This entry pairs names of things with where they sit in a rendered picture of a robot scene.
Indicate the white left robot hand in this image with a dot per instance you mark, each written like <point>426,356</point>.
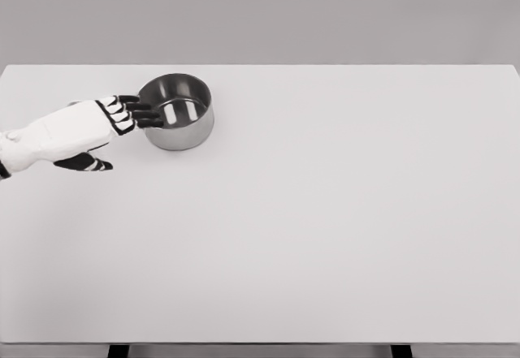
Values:
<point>73,128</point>

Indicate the steel pot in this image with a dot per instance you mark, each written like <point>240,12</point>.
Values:
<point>183,118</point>

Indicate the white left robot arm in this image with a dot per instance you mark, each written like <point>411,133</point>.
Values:
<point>16,147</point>

